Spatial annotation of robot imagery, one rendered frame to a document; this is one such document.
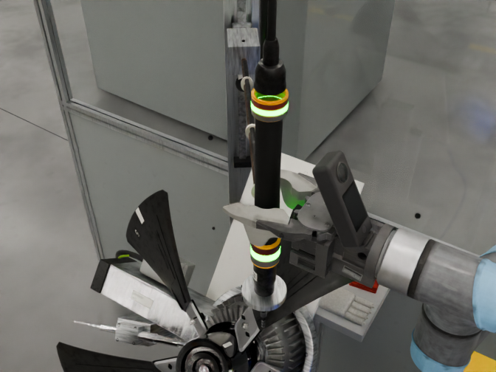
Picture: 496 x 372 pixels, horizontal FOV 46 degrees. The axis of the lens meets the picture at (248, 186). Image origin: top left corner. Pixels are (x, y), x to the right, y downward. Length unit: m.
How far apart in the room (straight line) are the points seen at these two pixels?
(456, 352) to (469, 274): 0.12
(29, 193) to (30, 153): 0.38
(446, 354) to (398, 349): 1.30
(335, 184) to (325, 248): 0.09
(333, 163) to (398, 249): 0.13
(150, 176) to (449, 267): 1.60
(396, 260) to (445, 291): 0.06
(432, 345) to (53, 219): 2.72
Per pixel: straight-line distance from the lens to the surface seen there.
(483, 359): 1.41
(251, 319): 1.14
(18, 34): 5.26
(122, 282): 1.40
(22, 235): 3.26
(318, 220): 0.73
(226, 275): 1.39
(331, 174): 0.68
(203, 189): 2.02
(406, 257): 0.71
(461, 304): 0.71
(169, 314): 1.34
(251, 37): 1.34
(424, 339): 0.78
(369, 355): 2.18
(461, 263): 0.71
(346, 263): 0.76
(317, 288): 1.02
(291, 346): 1.27
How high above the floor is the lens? 2.18
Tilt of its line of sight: 41 degrees down
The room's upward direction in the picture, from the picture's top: straight up
